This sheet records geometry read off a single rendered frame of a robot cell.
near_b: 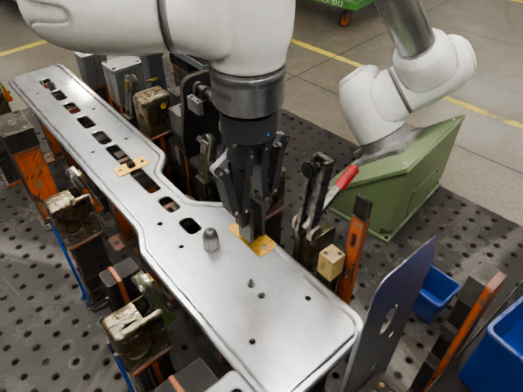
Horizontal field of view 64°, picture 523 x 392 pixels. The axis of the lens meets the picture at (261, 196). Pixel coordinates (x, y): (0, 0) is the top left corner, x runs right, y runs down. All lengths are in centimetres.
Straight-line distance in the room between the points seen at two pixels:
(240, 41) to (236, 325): 48
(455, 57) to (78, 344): 122
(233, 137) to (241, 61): 11
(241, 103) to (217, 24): 9
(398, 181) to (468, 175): 174
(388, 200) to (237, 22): 87
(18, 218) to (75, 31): 110
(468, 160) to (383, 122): 173
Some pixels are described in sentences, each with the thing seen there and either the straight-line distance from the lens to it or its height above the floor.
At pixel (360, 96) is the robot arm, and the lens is 132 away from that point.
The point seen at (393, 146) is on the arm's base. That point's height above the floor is 91.
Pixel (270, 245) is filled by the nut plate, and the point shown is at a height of 114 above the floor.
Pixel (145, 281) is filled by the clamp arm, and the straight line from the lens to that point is 68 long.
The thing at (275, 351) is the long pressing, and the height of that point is 100.
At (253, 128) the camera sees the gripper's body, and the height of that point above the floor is 137.
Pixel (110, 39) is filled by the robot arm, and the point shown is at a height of 148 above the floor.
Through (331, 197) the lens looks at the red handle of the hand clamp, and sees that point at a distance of 81.
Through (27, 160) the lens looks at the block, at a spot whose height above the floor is 94.
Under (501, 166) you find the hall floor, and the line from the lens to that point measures 308.
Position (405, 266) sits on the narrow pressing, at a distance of 43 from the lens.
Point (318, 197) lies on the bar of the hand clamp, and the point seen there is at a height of 115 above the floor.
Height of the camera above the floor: 165
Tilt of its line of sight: 42 degrees down
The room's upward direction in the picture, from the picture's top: straight up
